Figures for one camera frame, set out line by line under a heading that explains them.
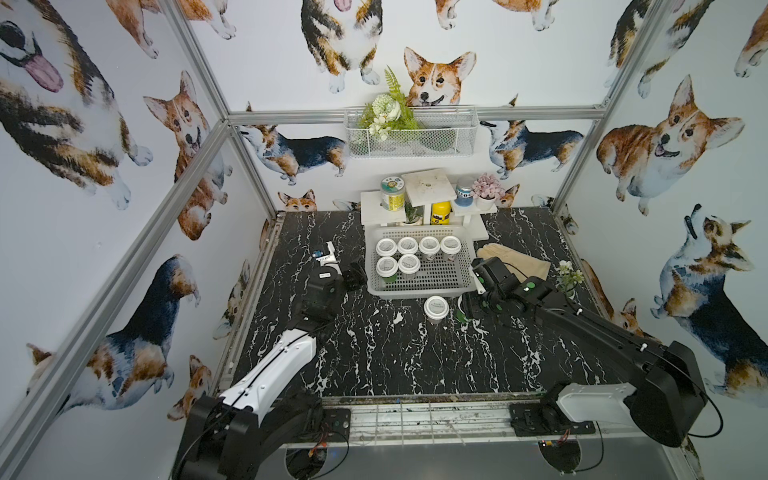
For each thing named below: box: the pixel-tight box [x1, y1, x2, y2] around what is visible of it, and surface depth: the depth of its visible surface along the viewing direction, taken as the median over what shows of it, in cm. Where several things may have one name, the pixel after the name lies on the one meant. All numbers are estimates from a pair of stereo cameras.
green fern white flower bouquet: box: [358, 65, 419, 142], surface depth 82 cm
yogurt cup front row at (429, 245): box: [418, 236, 441, 255], surface depth 103 cm
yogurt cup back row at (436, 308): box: [423, 295, 450, 325], surface depth 89 cm
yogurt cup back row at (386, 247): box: [375, 238, 398, 257], surface depth 103 cm
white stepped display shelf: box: [360, 168, 497, 241], surface depth 102 cm
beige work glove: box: [477, 243, 551, 282], surface depth 109 cm
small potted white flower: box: [555, 260, 584, 299], surface depth 94 cm
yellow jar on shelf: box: [430, 201, 453, 225], surface depth 109 cm
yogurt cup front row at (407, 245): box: [397, 236, 419, 255], surface depth 103 cm
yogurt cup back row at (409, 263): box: [398, 253, 421, 274], surface depth 98 cm
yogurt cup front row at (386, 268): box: [376, 256, 399, 284], surface depth 97 cm
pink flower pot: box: [471, 172, 506, 211], surface depth 97 cm
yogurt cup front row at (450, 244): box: [440, 235, 461, 255], surface depth 103 cm
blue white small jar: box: [454, 178, 474, 207], surface depth 100 cm
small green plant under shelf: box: [402, 200, 425, 225], surface depth 112 cm
